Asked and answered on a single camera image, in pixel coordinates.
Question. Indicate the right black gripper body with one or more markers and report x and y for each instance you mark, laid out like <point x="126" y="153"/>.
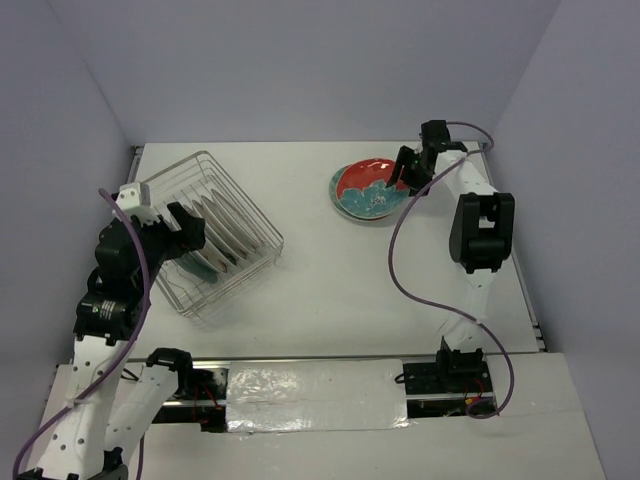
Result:
<point x="421" y="177"/>

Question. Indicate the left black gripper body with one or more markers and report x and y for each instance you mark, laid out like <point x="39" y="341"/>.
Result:
<point x="162" y="243"/>

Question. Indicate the red teal floral plate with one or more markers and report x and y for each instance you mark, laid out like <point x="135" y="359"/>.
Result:
<point x="340" y="200"/>

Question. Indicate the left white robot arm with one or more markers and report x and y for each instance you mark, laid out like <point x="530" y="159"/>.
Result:
<point x="91" y="437"/>

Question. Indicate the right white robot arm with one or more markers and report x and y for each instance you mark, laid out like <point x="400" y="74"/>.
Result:
<point x="480" y="239"/>

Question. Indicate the teal green plate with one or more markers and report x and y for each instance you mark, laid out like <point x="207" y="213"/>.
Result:
<point x="191" y="265"/>

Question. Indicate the silver foil sheet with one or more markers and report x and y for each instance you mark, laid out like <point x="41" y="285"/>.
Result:
<point x="315" y="396"/>

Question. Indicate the wire dish rack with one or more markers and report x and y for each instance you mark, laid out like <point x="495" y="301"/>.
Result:
<point x="184" y="181"/>

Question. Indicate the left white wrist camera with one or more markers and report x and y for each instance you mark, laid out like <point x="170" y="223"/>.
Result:
<point x="134" y="199"/>

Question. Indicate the metal base rail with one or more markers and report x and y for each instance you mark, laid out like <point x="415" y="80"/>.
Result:
<point x="202" y="400"/>

